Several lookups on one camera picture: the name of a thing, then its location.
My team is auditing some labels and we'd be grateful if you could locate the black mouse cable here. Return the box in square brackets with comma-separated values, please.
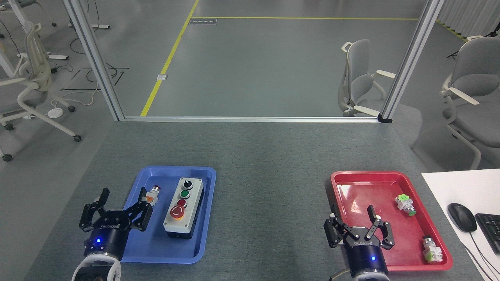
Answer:
[460, 230, 498, 281]

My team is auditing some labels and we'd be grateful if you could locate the grey control box with buttons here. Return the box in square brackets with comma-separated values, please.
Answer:
[162, 177, 205, 240]

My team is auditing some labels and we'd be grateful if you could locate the green push button switch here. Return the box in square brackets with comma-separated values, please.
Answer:
[395, 194, 417, 217]

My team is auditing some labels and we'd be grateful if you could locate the red plastic tray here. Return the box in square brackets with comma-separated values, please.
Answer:
[330, 171, 454, 272]

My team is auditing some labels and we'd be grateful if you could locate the black computer mouse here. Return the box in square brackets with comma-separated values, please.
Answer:
[447, 203, 478, 233]

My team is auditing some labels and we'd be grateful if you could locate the red push button orange block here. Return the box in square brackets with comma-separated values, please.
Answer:
[141, 185, 163, 207]

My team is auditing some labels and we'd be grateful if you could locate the silver aluminium crossbar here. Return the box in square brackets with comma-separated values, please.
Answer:
[123, 116, 381, 123]

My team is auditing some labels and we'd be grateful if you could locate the black keyboard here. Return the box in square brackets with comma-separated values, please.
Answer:
[475, 213, 500, 254]

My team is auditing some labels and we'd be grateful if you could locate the blue plastic tray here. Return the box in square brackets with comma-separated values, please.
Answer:
[106, 166, 217, 264]

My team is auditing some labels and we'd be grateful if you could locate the white desk leg base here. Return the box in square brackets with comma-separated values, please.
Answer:
[8, 0, 69, 61]

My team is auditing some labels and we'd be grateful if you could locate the silver push button green block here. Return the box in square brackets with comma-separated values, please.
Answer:
[422, 235, 444, 263]

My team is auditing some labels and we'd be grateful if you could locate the silver aluminium post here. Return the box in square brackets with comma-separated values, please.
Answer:
[62, 0, 125, 122]
[378, 0, 445, 122]

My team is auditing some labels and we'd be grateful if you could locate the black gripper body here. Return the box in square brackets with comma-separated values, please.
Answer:
[84, 211, 132, 261]
[344, 233, 389, 278]

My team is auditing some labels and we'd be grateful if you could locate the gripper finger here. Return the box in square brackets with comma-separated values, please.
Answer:
[79, 188, 110, 233]
[362, 205, 395, 251]
[124, 199, 154, 232]
[323, 213, 361, 249]

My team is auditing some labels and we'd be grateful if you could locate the grey office chair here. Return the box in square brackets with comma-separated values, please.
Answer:
[337, 38, 397, 117]
[439, 36, 500, 171]

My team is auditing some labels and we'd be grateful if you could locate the white mesh office chair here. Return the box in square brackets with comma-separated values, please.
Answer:
[0, 21, 83, 162]

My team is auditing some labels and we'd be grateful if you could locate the white desk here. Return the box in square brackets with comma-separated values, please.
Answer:
[421, 169, 500, 281]

